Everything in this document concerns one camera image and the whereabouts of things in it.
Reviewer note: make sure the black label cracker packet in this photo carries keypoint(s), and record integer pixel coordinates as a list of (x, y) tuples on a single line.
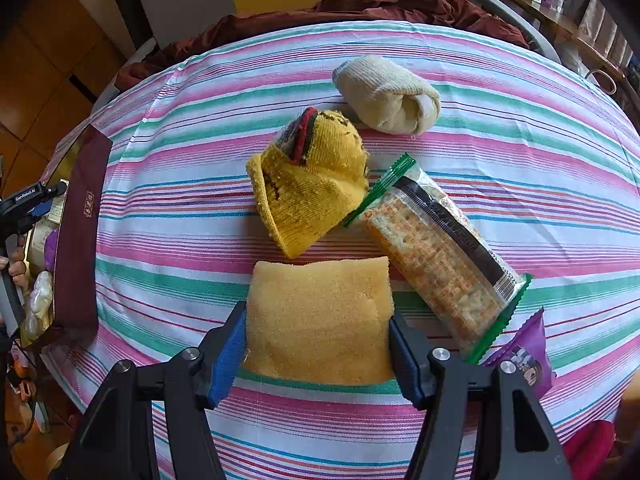
[(435, 247)]

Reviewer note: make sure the maroon blanket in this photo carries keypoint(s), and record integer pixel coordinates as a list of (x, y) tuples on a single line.
[(458, 14)]

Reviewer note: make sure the wooden bedside desk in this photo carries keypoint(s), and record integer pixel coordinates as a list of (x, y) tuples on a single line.
[(561, 27)]

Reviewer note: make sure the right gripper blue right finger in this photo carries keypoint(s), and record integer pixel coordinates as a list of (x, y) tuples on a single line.
[(436, 383)]

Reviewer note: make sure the rolled cream sock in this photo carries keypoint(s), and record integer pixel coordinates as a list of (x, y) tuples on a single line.
[(387, 97)]

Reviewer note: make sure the person's hand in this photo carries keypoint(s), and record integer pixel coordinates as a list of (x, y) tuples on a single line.
[(16, 267)]

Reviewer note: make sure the striped bed sheet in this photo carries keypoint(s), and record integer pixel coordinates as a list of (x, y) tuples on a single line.
[(356, 250)]

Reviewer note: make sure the yellow knitted hat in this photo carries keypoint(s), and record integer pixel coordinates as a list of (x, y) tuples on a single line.
[(311, 176)]

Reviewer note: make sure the white plastic bag ball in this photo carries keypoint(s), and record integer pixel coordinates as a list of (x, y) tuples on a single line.
[(39, 306)]

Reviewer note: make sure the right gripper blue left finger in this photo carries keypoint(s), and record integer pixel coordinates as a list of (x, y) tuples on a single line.
[(196, 380)]

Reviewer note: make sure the red garment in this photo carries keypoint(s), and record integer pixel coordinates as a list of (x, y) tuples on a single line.
[(588, 449)]

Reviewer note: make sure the gold storage box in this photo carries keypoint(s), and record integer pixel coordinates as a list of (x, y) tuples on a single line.
[(79, 161)]

